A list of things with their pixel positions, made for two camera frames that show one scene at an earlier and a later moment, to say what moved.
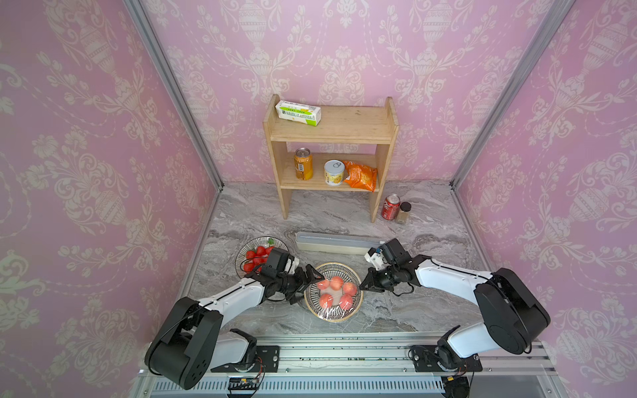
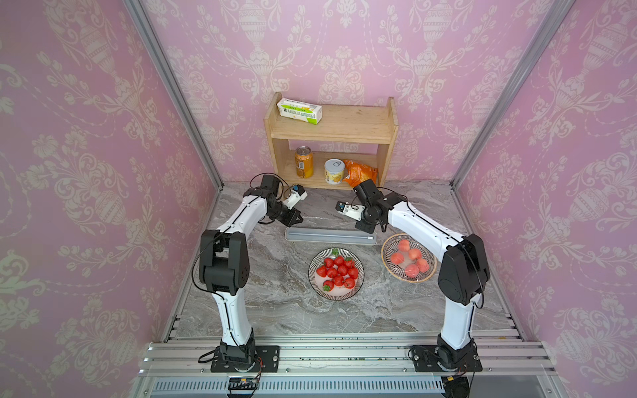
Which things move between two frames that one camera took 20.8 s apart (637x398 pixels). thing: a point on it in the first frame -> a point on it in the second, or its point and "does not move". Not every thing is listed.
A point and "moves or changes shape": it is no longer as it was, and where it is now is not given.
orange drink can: (303, 162) does not move
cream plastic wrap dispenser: (336, 243) moves or changes shape
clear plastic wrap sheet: (338, 297) moves or changes shape
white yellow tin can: (333, 172) does not move
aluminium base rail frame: (368, 366) does not move
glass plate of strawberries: (251, 245) -> (336, 274)
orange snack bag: (360, 176) does not move
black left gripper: (304, 283) -> (290, 219)
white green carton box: (299, 112) does not move
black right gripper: (373, 284) -> (367, 228)
